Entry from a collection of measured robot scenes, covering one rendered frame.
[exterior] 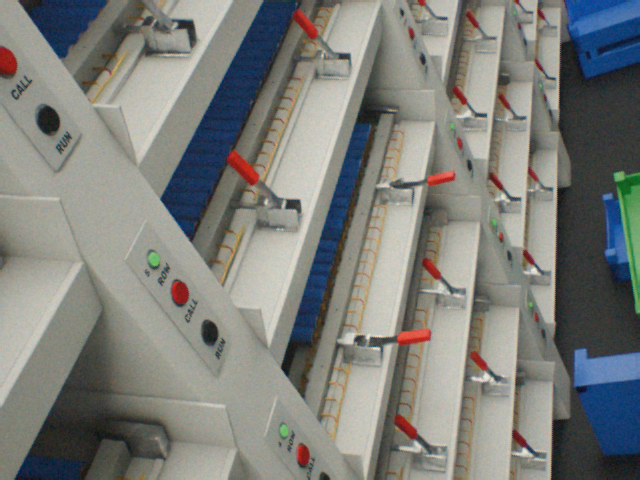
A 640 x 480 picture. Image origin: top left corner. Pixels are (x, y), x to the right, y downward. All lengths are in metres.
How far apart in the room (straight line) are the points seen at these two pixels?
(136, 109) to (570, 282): 1.44
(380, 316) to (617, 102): 1.58
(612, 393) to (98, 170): 1.11
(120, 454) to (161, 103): 0.26
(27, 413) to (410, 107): 0.87
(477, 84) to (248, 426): 1.13
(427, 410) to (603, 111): 1.46
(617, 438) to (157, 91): 1.15
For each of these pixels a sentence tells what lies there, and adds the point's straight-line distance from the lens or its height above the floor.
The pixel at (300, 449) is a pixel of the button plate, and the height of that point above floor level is 0.84.
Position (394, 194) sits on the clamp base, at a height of 0.74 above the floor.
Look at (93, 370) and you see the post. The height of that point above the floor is 1.01.
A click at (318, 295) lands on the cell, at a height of 0.76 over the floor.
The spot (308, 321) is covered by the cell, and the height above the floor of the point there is 0.76.
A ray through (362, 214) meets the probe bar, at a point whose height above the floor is 0.76.
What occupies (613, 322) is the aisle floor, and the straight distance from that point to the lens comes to 1.89.
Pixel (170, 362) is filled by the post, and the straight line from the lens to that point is 0.62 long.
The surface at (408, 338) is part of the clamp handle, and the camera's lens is 0.93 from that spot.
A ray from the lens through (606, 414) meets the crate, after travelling 1.60.
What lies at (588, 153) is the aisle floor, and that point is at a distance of 2.34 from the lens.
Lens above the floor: 1.36
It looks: 34 degrees down
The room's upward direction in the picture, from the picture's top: 31 degrees counter-clockwise
